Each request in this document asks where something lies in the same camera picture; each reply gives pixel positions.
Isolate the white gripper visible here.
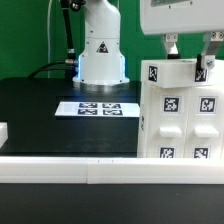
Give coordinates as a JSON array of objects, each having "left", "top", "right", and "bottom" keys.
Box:
[{"left": 140, "top": 0, "right": 224, "bottom": 70}]

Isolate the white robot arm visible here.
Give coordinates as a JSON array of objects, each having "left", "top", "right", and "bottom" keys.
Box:
[{"left": 60, "top": 0, "right": 224, "bottom": 88}]

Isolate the white cabinet top block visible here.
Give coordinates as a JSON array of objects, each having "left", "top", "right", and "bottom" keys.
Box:
[{"left": 141, "top": 59, "right": 224, "bottom": 88}]

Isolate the white U-shaped fence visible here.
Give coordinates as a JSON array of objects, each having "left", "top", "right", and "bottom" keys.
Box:
[{"left": 0, "top": 122, "right": 224, "bottom": 185}]

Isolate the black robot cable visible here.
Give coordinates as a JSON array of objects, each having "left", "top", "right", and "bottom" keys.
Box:
[{"left": 27, "top": 0, "right": 80, "bottom": 80}]

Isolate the white marker base plate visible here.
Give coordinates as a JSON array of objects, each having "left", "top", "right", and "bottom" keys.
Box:
[{"left": 55, "top": 101, "right": 140, "bottom": 118}]

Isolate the white cabinet door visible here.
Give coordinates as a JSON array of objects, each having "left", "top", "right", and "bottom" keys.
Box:
[
  {"left": 184, "top": 85, "right": 224, "bottom": 159},
  {"left": 146, "top": 86, "right": 190, "bottom": 158}
]

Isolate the white thin cable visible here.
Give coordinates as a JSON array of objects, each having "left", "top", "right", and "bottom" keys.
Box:
[{"left": 47, "top": 0, "right": 54, "bottom": 79}]

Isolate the white cabinet body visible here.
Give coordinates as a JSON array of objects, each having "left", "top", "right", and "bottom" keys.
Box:
[{"left": 136, "top": 79, "right": 224, "bottom": 159}]

